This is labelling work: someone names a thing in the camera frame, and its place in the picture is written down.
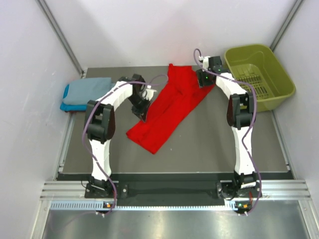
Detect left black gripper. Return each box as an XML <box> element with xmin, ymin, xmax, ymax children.
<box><xmin>128</xmin><ymin>94</ymin><xmax>152</xmax><ymax>123</ymax></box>

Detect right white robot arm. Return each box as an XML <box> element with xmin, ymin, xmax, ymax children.
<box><xmin>194</xmin><ymin>55</ymin><xmax>258</xmax><ymax>200</ymax></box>

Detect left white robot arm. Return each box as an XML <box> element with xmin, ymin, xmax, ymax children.
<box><xmin>82</xmin><ymin>74</ymin><xmax>154</xmax><ymax>198</ymax></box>

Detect green plastic basket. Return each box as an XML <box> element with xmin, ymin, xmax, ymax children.
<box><xmin>224</xmin><ymin>44</ymin><xmax>296</xmax><ymax>112</ymax></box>

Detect grey-blue folded t shirt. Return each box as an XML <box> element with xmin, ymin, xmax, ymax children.
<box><xmin>62</xmin><ymin>77</ymin><xmax>115</xmax><ymax>106</ymax></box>

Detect bright blue folded t shirt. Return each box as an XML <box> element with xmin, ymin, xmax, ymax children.
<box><xmin>60</xmin><ymin>84</ymin><xmax>87</xmax><ymax>112</ymax></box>

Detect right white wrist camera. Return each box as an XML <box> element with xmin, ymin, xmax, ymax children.
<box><xmin>199</xmin><ymin>56</ymin><xmax>210</xmax><ymax>70</ymax></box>

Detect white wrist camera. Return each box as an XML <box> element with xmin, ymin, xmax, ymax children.
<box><xmin>144</xmin><ymin>86</ymin><xmax>157</xmax><ymax>101</ymax></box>
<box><xmin>199</xmin><ymin>56</ymin><xmax>210</xmax><ymax>70</ymax></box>

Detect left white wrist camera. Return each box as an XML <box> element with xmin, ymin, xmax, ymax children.
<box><xmin>144</xmin><ymin>86</ymin><xmax>157</xmax><ymax>101</ymax></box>

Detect white slotted cable duct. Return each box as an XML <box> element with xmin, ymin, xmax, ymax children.
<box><xmin>50</xmin><ymin>201</ymin><xmax>249</xmax><ymax>211</ymax></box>

